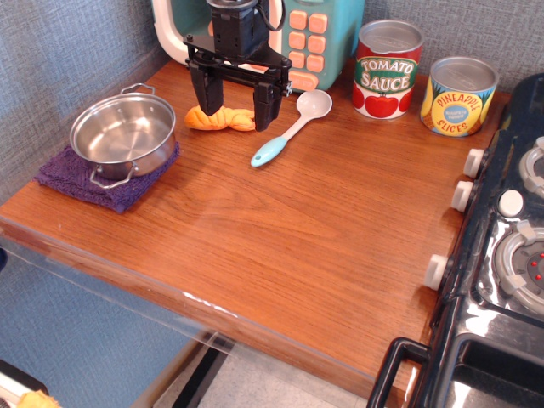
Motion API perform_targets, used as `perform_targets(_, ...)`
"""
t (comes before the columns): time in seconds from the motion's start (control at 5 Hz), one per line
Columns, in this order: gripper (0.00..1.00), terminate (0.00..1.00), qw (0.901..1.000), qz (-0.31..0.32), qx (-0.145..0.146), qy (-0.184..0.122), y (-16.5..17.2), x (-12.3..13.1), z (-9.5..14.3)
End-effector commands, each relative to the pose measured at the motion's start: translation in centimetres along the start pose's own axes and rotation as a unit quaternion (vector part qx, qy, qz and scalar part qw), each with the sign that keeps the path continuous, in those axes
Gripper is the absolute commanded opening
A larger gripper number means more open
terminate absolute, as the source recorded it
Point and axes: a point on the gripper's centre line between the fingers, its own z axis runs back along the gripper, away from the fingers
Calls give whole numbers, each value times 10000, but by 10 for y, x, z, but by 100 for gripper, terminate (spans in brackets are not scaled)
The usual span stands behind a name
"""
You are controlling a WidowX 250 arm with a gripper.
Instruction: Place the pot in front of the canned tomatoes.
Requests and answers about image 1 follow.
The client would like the white spoon teal handle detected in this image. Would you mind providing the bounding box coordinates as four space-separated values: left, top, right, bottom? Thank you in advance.
250 89 333 167

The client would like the white stove knob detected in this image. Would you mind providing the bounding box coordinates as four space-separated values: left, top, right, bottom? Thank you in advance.
423 254 448 291
463 149 485 179
450 181 473 213

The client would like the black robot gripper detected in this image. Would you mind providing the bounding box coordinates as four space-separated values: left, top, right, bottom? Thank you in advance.
183 1 292 132

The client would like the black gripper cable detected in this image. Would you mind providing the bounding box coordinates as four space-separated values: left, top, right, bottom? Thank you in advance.
254 0 286 33

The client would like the stainless steel pot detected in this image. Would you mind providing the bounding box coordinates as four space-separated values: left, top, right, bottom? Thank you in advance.
70 83 176 190

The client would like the white stove knob front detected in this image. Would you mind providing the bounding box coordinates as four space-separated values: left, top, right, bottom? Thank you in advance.
423 254 448 291

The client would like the yellow plush object corner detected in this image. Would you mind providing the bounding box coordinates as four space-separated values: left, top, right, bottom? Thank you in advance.
16 390 60 408

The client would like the toy microwave teal white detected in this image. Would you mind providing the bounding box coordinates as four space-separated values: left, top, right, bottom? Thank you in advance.
151 0 365 91

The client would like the purple folded cloth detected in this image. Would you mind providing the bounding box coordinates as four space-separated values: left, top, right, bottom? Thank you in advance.
34 142 180 213

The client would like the pineapple slices can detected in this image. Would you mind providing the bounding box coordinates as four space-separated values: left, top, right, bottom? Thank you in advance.
420 56 499 138

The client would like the tomato sauce can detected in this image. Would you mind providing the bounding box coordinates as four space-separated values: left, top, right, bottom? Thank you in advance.
352 20 424 120

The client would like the black toy stove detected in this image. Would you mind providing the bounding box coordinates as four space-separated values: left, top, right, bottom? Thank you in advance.
368 74 543 407

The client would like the orange plush shrimp toy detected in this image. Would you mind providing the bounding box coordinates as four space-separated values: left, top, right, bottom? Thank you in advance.
184 105 256 132

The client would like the white stove knob rear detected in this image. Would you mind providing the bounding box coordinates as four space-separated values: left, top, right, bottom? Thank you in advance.
463 149 485 179

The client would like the white stove knob middle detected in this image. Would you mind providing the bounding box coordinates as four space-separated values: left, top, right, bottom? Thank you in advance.
450 181 473 213

